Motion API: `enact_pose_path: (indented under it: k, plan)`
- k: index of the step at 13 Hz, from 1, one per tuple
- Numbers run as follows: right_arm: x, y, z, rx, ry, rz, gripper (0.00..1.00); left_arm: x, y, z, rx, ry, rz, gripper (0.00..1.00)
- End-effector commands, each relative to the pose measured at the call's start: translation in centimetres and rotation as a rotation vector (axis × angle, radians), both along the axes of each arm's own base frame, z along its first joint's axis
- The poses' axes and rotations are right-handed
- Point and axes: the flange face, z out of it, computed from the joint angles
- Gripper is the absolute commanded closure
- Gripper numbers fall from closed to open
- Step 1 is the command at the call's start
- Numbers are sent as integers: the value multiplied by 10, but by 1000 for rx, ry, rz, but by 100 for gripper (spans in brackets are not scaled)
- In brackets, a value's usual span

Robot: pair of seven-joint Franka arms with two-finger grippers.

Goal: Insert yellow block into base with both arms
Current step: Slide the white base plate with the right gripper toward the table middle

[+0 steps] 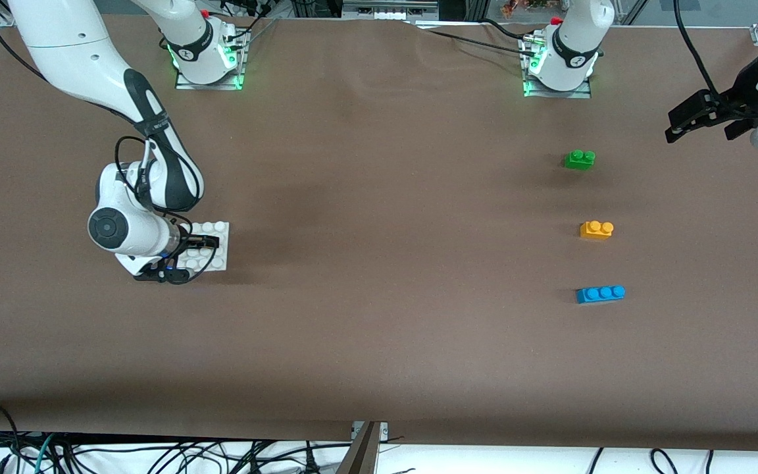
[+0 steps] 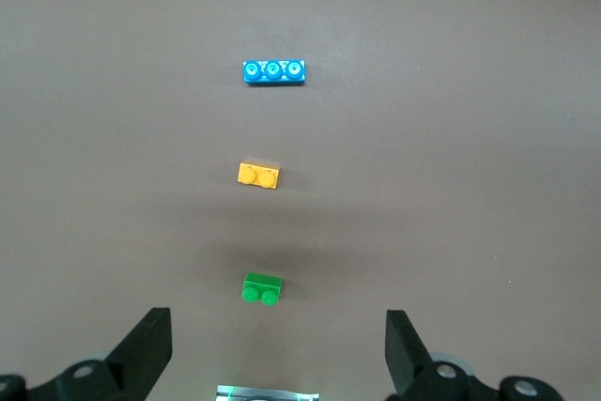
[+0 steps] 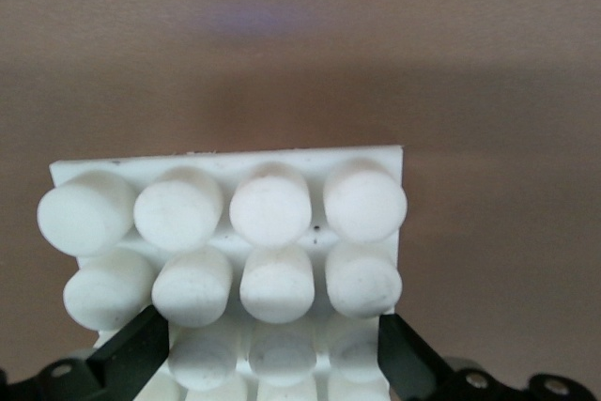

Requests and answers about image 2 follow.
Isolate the brown table cover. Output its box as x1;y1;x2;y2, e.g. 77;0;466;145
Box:
0;0;601;401

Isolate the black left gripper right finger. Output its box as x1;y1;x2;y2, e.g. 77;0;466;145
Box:
384;309;563;401

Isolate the green two-stud block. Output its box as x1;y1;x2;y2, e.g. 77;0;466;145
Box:
240;271;284;308

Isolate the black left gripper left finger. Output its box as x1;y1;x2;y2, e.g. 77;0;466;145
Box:
0;306;173;401

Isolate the yellow two-stud block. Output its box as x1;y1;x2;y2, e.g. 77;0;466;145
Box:
236;162;282;191

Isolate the blue three-stud block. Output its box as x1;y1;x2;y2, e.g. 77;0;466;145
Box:
241;59;307;87

